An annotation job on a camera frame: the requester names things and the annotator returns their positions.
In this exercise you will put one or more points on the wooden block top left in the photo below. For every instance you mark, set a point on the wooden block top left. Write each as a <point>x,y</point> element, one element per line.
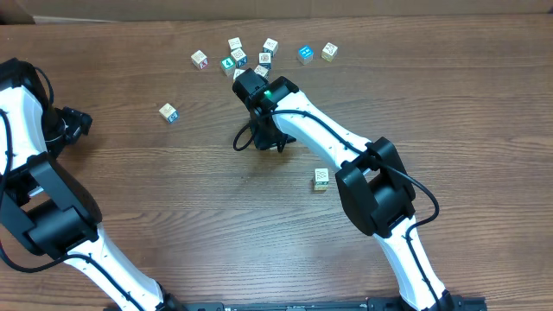
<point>234,43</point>

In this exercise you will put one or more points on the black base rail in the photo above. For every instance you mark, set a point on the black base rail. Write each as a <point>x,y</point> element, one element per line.
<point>456,303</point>

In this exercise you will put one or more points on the wooden block black edge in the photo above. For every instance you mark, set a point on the wooden block black edge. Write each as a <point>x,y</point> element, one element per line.
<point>262,71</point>

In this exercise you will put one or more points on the green number four block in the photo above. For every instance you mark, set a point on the green number four block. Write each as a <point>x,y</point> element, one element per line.
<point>228,65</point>

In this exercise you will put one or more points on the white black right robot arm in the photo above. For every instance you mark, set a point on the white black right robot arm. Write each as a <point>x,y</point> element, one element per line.
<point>376,193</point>

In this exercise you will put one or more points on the cardboard strip at back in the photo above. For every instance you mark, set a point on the cardboard strip at back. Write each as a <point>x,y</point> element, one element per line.
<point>31,11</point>

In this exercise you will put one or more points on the wooden block top middle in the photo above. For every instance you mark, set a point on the wooden block top middle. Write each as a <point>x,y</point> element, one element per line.
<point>270,46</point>

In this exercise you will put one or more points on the wooden block red side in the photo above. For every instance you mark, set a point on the wooden block red side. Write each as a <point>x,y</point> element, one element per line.
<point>199,59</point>

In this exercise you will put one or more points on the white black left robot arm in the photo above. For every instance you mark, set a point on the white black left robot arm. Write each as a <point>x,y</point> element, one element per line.
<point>45,208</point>

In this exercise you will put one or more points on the wooden block blue side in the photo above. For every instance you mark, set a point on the wooden block blue side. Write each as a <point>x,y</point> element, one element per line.
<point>239,57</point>

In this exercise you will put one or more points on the wooden block blue middle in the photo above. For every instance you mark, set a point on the wooden block blue middle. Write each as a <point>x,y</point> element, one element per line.
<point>264,60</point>

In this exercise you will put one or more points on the wooden block blue corner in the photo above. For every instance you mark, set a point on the wooden block blue corner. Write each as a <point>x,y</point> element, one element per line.
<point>169,113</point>

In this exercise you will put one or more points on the wooden block green side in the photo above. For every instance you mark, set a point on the wooden block green side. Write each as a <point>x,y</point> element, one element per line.
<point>321,176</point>

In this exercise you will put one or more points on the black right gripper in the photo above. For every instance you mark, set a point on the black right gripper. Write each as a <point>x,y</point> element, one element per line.
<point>264,142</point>

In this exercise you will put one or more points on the wooden tower base block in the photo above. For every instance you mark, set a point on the wooden tower base block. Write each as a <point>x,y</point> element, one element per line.
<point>320,186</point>

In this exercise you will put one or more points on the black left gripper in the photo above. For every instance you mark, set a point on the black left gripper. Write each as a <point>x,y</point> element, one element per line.
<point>79,123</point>

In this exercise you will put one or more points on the blue top block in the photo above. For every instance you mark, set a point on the blue top block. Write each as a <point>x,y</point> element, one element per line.
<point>305,54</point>

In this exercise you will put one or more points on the wooden block yellow edge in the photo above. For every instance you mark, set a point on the wooden block yellow edge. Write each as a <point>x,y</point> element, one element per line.
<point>237,72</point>

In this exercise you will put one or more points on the wooden block far right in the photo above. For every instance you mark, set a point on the wooden block far right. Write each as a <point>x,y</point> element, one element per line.
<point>329,52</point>

